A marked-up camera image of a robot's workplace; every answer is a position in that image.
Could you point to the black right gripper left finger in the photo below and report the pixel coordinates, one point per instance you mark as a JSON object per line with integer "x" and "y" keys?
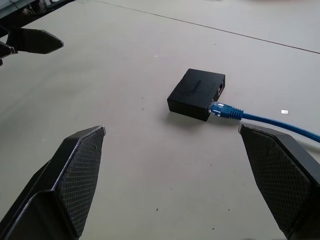
{"x": 62, "y": 180}

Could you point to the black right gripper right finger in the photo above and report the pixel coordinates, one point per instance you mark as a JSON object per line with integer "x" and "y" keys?
{"x": 287, "y": 175}

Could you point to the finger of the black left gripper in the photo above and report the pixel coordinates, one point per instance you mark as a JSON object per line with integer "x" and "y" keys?
{"x": 35, "y": 41}
{"x": 6, "y": 51}

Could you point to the small white paper scrap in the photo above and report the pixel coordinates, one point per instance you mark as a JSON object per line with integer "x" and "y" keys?
{"x": 284, "y": 111}

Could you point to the black network switch box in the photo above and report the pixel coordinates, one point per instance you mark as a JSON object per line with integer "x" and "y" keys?
{"x": 193, "y": 93}

